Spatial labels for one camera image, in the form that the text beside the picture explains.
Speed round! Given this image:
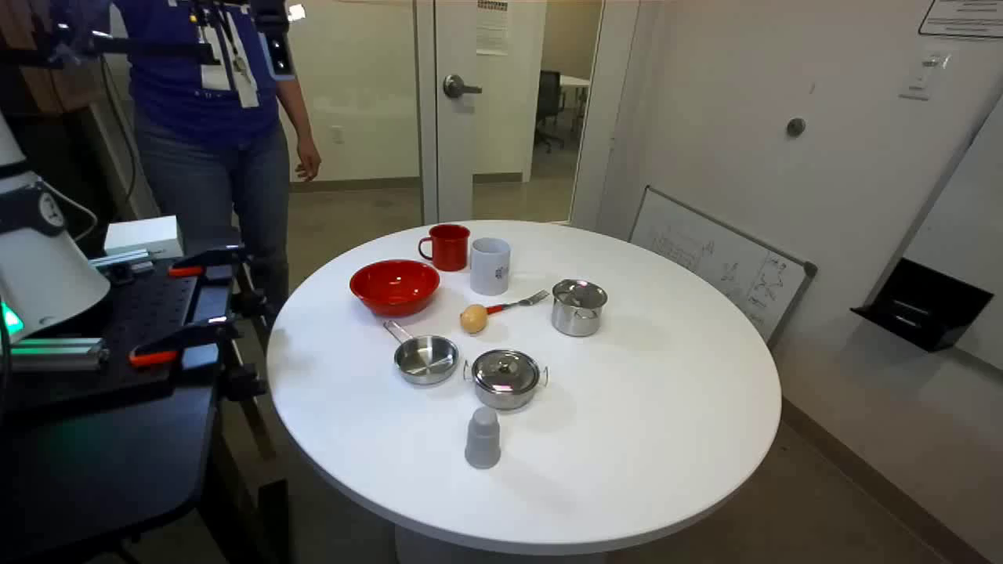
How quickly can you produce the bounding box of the bystander bare hand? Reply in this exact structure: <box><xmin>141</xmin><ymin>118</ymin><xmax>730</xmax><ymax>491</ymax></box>
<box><xmin>292</xmin><ymin>136</ymin><xmax>323</xmax><ymax>184</ymax></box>

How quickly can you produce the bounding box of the tall steel pot lid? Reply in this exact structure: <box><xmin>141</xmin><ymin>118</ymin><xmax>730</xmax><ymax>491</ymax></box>
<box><xmin>548</xmin><ymin>276</ymin><xmax>611</xmax><ymax>309</ymax></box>

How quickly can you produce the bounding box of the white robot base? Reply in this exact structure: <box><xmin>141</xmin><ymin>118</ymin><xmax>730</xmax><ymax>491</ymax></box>
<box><xmin>0</xmin><ymin>112</ymin><xmax>114</xmax><ymax>340</ymax></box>

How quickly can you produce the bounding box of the wide steel pot lid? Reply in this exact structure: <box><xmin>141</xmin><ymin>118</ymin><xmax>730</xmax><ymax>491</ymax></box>
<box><xmin>472</xmin><ymin>348</ymin><xmax>543</xmax><ymax>388</ymax></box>

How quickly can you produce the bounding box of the wide steel pot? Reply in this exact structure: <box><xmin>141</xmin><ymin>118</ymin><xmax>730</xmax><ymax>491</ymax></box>
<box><xmin>465</xmin><ymin>345</ymin><xmax>553</xmax><ymax>415</ymax></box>

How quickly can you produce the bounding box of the tall steel pot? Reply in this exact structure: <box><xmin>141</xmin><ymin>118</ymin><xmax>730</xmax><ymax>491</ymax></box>
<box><xmin>548</xmin><ymin>276</ymin><xmax>611</xmax><ymax>342</ymax></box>

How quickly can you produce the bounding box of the person in blue shirt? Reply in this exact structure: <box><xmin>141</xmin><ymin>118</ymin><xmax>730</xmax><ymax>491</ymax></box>
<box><xmin>59</xmin><ymin>0</ymin><xmax>323</xmax><ymax>306</ymax></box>

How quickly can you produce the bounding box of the black clamp orange trigger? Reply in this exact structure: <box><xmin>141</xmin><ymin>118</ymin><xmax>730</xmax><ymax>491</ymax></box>
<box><xmin>126</xmin><ymin>309</ymin><xmax>239</xmax><ymax>373</ymax></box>
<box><xmin>164</xmin><ymin>240</ymin><xmax>250</xmax><ymax>284</ymax></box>

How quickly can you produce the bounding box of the white door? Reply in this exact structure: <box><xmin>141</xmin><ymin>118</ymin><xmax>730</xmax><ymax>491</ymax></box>
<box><xmin>415</xmin><ymin>0</ymin><xmax>548</xmax><ymax>227</ymax></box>

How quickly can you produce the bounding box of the red bowl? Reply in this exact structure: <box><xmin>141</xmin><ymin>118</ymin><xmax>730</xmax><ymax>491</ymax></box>
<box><xmin>347</xmin><ymin>256</ymin><xmax>443</xmax><ymax>320</ymax></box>

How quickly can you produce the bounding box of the red mug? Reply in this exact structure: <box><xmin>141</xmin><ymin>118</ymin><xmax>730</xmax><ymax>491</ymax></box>
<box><xmin>415</xmin><ymin>224</ymin><xmax>474</xmax><ymax>276</ymax></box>

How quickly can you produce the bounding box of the white box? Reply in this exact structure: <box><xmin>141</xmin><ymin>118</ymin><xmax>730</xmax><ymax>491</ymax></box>
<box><xmin>102</xmin><ymin>214</ymin><xmax>188</xmax><ymax>265</ymax></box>

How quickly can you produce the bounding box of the white mug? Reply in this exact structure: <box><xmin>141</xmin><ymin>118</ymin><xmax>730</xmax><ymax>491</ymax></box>
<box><xmin>468</xmin><ymin>234</ymin><xmax>515</xmax><ymax>297</ymax></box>

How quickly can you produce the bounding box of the small steel pan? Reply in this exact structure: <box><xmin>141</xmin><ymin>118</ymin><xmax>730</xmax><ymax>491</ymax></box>
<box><xmin>379</xmin><ymin>316</ymin><xmax>465</xmax><ymax>388</ymax></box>

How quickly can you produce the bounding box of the grey plastic cup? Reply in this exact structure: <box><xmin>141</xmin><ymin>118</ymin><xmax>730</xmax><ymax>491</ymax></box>
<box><xmin>460</xmin><ymin>406</ymin><xmax>504</xmax><ymax>472</ymax></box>

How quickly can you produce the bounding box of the black workbench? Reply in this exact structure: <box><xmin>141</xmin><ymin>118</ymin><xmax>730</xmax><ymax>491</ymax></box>
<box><xmin>0</xmin><ymin>256</ymin><xmax>277</xmax><ymax>564</ymax></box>

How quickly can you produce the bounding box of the leaning whiteboard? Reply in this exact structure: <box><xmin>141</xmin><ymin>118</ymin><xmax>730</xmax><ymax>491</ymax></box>
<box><xmin>626</xmin><ymin>184</ymin><xmax>823</xmax><ymax>345</ymax></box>

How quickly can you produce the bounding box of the white badge on lanyard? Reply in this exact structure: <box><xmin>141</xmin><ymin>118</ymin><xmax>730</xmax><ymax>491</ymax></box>
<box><xmin>196</xmin><ymin>7</ymin><xmax>265</xmax><ymax>112</ymax></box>

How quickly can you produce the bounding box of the silver door handle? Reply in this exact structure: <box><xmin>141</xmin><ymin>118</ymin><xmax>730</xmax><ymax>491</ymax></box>
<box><xmin>438</xmin><ymin>73</ymin><xmax>487</xmax><ymax>104</ymax></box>

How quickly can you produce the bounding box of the white light switch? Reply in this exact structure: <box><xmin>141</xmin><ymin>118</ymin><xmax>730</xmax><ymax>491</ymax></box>
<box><xmin>896</xmin><ymin>46</ymin><xmax>955</xmax><ymax>108</ymax></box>

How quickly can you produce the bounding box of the framed wall sign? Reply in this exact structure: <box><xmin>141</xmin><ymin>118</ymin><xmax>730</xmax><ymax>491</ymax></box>
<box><xmin>918</xmin><ymin>0</ymin><xmax>1003</xmax><ymax>45</ymax></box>

